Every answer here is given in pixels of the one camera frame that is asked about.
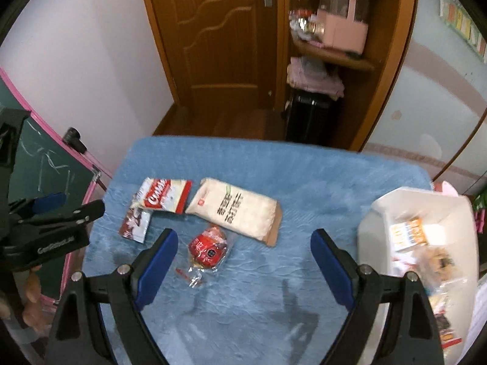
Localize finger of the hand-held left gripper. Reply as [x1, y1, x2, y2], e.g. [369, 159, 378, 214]
[8, 193, 106, 233]
[0, 108, 32, 168]

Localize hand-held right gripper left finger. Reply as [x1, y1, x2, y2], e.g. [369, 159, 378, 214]
[45, 228, 179, 365]

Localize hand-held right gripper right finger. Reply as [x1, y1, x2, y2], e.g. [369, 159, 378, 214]
[310, 229, 446, 365]

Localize red round snack clear wrapper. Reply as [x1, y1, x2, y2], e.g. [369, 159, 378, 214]
[175, 226, 231, 289]

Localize white plastic bin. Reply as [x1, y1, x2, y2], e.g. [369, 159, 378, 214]
[358, 186, 480, 365]

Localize orange and white snack packet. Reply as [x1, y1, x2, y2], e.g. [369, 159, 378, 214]
[389, 217, 429, 253]

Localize clear bag round cookies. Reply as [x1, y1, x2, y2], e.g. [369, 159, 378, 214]
[416, 245, 468, 297]

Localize clear packet dark snacks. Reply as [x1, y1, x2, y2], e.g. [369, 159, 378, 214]
[434, 310, 463, 345]

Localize person's left hand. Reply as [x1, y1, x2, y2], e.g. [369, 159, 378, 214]
[21, 264, 54, 331]

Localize dark red snack packet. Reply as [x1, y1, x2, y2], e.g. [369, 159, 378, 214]
[119, 200, 153, 243]

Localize black clamp knob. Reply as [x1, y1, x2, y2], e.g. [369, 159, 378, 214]
[63, 127, 88, 153]

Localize red and white snack packet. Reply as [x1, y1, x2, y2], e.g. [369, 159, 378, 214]
[136, 177, 193, 215]

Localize beige cracker packet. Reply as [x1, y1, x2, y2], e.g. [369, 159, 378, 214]
[185, 177, 284, 247]

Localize blue fluffy blanket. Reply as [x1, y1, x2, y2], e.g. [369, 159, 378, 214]
[82, 135, 434, 365]

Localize pink plastic stool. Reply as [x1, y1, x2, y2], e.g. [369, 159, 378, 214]
[433, 182, 459, 197]

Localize black suitcase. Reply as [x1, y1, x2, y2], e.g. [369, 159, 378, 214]
[285, 87, 337, 145]

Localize folded pink cloth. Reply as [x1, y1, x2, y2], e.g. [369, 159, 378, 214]
[287, 56, 345, 99]

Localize brown wooden door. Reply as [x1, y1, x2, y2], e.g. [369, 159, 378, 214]
[137, 0, 290, 111]

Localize wooden shelf cabinet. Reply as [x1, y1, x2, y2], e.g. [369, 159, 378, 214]
[283, 0, 419, 151]

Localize clear bags on shelf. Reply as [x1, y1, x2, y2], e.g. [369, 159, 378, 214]
[288, 8, 326, 48]

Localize green chalkboard pink frame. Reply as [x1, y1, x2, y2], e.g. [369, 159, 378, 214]
[0, 66, 113, 301]

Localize pink basket with handle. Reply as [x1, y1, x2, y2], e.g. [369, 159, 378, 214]
[317, 0, 370, 54]

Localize wall poster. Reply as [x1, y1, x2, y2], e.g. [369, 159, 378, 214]
[437, 0, 487, 61]

